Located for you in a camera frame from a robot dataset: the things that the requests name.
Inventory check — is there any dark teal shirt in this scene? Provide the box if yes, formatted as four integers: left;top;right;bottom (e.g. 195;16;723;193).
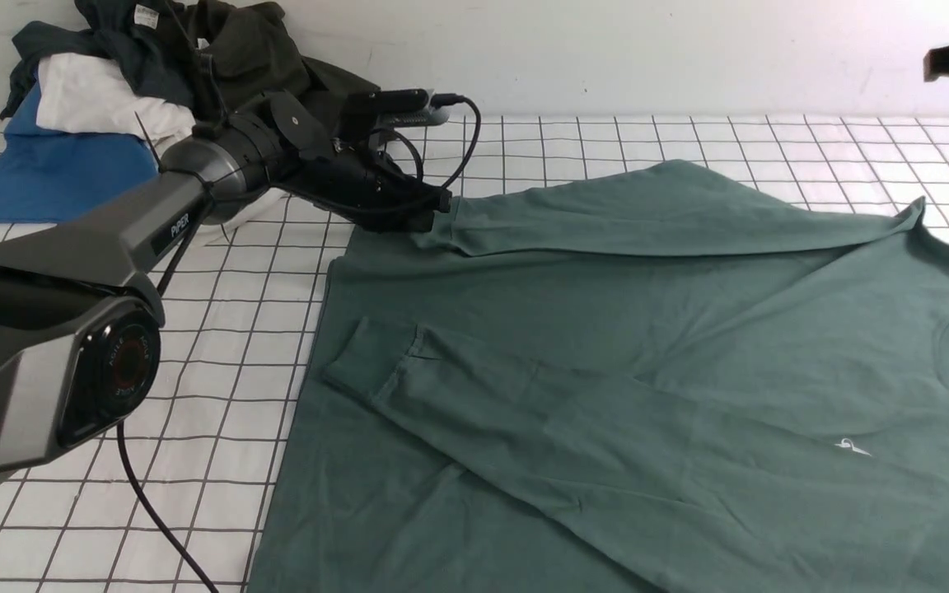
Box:
0;1;195;119

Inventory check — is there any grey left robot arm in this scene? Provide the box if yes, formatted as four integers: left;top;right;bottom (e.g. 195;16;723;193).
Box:
0;89;458;484

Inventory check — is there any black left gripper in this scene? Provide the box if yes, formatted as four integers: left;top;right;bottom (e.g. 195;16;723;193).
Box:
280;143;452;233

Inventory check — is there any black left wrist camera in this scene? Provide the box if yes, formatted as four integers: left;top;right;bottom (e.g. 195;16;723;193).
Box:
342;89;451;130

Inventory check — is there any green long-sleeved shirt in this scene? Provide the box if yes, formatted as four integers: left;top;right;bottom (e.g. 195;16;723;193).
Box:
247;161;949;592

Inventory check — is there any dark olive shirt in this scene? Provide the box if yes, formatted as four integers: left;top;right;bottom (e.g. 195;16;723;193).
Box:
157;1;381;120

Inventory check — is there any blue shirt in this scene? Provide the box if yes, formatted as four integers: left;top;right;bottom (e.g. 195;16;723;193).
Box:
0;86;158;224

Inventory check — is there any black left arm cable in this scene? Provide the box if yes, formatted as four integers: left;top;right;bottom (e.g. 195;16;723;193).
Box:
116;94;482;593

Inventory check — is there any white shirt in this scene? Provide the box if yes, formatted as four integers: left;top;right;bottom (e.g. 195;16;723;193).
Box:
36;54;196;152

